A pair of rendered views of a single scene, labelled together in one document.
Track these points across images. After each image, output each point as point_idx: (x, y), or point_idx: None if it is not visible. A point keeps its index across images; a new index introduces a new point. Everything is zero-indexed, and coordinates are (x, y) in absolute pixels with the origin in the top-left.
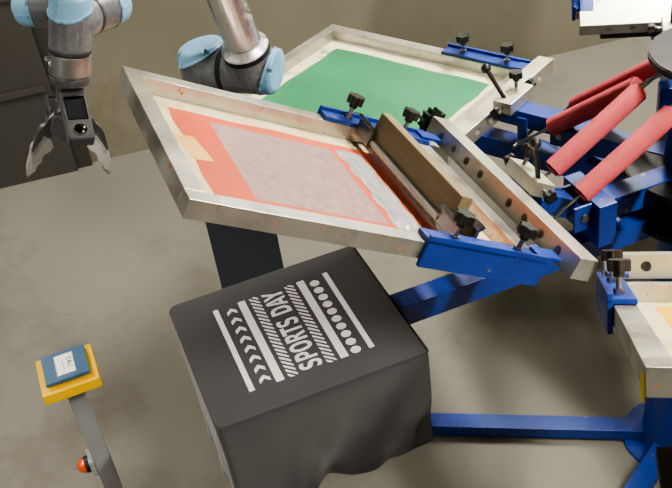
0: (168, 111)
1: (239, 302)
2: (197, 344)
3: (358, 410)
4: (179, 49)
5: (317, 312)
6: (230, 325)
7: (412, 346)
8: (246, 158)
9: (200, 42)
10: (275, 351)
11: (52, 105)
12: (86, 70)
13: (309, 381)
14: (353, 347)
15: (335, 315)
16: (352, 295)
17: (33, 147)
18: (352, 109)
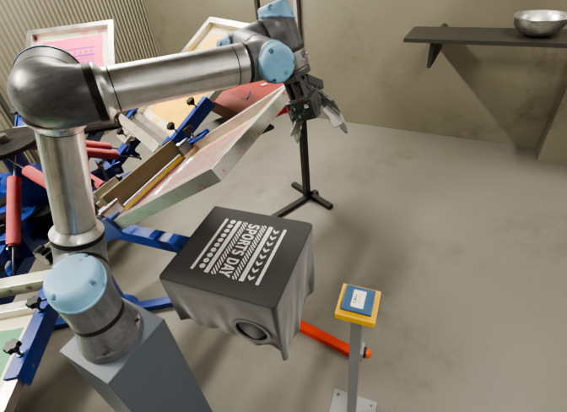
0: None
1: (241, 280)
2: (283, 269)
3: None
4: (82, 289)
5: (222, 248)
6: (260, 269)
7: (216, 210)
8: (218, 153)
9: (67, 274)
10: (258, 241)
11: (313, 91)
12: None
13: (262, 219)
14: (232, 223)
15: (218, 241)
16: (200, 246)
17: (338, 108)
18: (99, 214)
